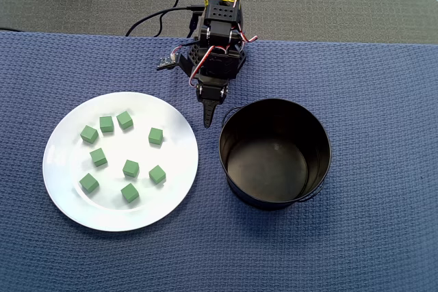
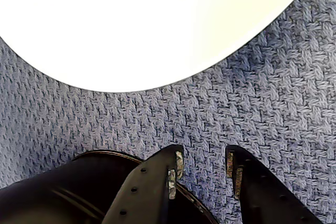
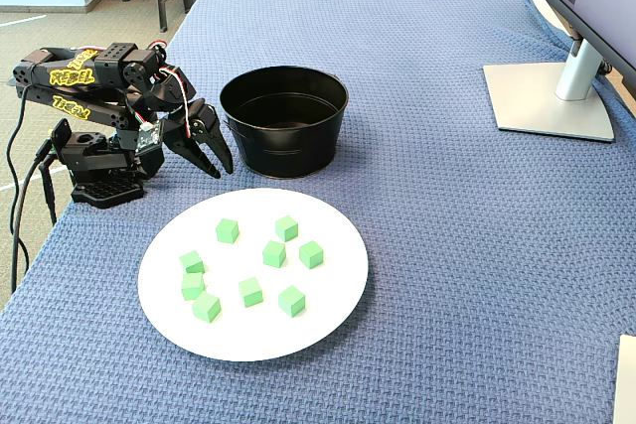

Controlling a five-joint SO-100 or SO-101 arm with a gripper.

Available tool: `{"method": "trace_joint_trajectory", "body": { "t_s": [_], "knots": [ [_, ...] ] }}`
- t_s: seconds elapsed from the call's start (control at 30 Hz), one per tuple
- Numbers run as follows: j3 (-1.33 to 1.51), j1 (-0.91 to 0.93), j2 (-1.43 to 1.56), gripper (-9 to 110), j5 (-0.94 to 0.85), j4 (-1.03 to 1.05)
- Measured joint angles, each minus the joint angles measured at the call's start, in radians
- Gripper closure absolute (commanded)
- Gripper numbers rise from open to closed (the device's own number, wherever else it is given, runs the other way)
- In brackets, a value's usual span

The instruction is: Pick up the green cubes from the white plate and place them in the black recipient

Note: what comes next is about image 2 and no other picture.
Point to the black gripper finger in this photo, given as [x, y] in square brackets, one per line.
[147, 182]
[262, 197]

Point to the white round plate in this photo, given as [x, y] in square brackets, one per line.
[131, 37]

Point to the black metal bucket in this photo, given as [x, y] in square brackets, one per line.
[65, 187]

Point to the blue woven cloth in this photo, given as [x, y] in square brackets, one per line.
[236, 116]

